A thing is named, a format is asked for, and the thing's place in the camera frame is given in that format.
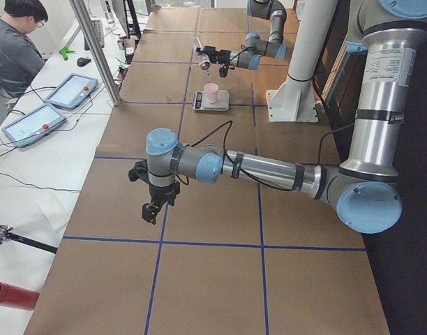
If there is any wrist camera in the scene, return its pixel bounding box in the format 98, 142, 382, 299
218, 65, 229, 78

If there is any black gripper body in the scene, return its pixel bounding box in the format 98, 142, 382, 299
211, 50, 231, 65
149, 181, 181, 207

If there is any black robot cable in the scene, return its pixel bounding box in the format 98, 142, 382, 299
171, 120, 355, 192

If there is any pink plastic cup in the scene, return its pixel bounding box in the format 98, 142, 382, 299
203, 82, 219, 103

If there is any lower teach pendant tablet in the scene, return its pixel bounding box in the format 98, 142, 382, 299
2, 103, 66, 148

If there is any aluminium frame post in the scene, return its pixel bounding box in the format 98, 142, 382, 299
69, 0, 121, 106

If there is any grey digital kitchen scale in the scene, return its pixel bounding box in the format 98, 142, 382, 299
192, 90, 230, 112

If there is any green plastic clamp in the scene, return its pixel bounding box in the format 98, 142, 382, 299
59, 46, 75, 61

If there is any red cylinder bottle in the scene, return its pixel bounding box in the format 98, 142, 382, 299
0, 282, 40, 311

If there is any small brown box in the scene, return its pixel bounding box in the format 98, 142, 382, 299
123, 38, 136, 57

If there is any teach pendant tablet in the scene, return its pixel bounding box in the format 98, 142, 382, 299
2, 103, 66, 148
44, 73, 98, 110

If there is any seated person grey shirt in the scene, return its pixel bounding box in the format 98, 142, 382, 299
0, 0, 48, 98

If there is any upper teach pendant tablet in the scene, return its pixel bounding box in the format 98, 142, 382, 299
44, 73, 98, 110

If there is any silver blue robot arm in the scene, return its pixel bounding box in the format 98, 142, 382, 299
192, 0, 287, 77
128, 1, 427, 234

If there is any white pedestal column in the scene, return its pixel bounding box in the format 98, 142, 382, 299
267, 0, 338, 123

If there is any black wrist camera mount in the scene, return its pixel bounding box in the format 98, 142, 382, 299
128, 159, 149, 184

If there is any black tripod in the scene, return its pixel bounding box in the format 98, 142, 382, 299
0, 225, 58, 254

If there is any black computer mouse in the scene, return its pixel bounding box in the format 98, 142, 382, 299
77, 57, 91, 67

